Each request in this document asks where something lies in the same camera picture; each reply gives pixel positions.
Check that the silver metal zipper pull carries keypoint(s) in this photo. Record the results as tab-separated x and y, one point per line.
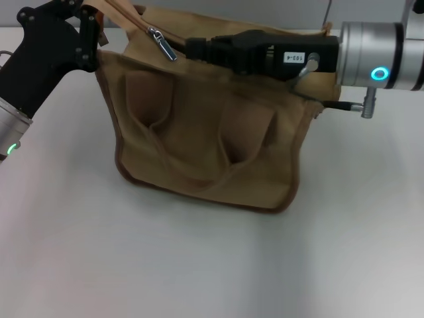
164	44

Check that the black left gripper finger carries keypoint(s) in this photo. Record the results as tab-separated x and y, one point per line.
63	7
89	33

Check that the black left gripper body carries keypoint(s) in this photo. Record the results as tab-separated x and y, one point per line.
39	63

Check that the khaki canvas food bag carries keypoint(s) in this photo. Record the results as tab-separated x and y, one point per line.
198	149

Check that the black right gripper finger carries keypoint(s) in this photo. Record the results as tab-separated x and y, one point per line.
223	37
208	49

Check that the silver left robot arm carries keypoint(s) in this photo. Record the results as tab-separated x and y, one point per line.
13	129

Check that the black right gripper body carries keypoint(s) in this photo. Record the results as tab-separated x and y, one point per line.
265	54

